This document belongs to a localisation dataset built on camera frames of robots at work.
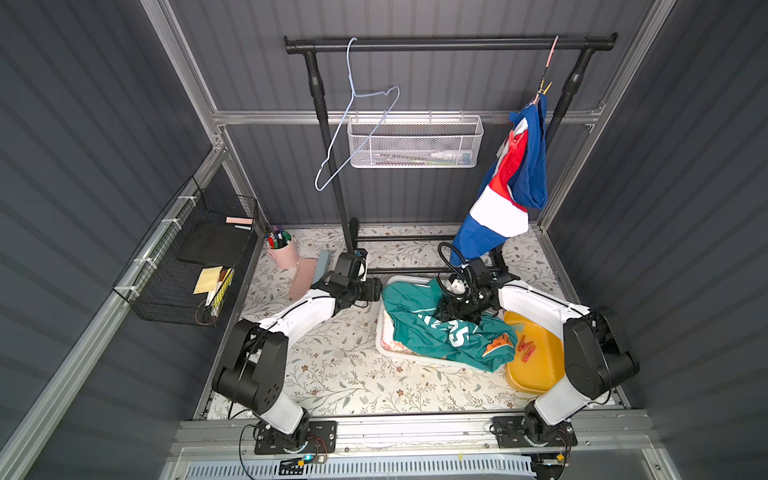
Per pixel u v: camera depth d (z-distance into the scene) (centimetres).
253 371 44
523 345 88
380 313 84
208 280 72
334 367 86
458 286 85
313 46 58
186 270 74
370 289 81
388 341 80
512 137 61
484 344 73
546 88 75
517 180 72
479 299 68
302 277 101
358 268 74
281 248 99
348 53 57
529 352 86
